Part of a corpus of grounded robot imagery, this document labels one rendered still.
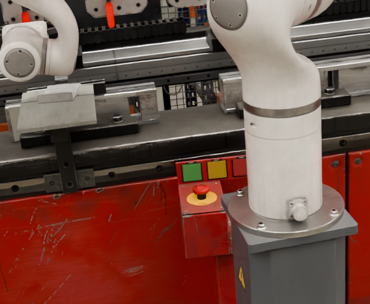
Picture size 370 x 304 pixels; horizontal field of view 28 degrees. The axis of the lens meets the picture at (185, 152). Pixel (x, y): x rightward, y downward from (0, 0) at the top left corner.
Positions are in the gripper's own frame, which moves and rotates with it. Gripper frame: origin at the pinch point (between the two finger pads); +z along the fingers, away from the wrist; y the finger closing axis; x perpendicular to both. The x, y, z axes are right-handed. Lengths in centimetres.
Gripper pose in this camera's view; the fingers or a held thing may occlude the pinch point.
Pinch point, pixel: (27, 25)
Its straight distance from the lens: 186.2
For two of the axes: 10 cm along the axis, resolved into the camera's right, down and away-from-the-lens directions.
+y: 9.9, -1.3, 0.9
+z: -1.4, -3.9, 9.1
